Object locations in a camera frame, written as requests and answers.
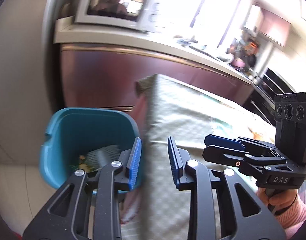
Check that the teal trash bin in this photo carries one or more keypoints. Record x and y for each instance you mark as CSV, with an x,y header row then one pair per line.
x,y
76,131

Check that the pink pot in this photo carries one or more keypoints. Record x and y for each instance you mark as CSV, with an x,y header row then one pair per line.
x,y
238,63

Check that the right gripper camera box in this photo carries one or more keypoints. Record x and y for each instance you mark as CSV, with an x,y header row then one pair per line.
x,y
290,117

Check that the black built-in oven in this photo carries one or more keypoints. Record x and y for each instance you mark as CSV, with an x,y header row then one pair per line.
x,y
261,100

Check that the clear bubble wrap bag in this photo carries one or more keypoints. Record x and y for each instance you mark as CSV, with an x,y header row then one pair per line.
x,y
97,159

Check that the grey refrigerator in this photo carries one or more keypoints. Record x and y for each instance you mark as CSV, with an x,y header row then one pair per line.
x,y
30,86

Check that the patterned tablecloth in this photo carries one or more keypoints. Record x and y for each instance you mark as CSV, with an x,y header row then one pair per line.
x,y
158,210

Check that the pink wall cabinet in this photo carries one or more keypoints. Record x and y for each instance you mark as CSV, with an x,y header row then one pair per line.
x,y
275,27

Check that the black frying pan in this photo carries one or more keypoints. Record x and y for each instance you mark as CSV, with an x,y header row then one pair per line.
x,y
252,59

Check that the kitchen window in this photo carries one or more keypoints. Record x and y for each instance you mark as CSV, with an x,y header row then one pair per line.
x,y
211,23

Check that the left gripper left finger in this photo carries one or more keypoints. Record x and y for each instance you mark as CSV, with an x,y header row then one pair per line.
x,y
115,176

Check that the right hand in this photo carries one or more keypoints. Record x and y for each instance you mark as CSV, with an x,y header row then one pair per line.
x,y
282,201

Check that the pink sleeve forearm right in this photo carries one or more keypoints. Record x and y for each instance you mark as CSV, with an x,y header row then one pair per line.
x,y
293,218

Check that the white microwave oven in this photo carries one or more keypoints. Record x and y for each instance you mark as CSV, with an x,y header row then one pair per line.
x,y
139,15

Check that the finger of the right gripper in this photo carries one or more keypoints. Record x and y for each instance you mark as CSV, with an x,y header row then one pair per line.
x,y
215,140
223,156

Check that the green plastic wrapper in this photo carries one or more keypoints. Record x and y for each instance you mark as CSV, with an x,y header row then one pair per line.
x,y
82,165

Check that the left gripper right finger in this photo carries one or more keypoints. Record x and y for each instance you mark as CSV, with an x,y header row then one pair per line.
x,y
190,174

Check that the kitchen counter with cabinets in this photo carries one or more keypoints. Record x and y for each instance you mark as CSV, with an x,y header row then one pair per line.
x,y
100,65

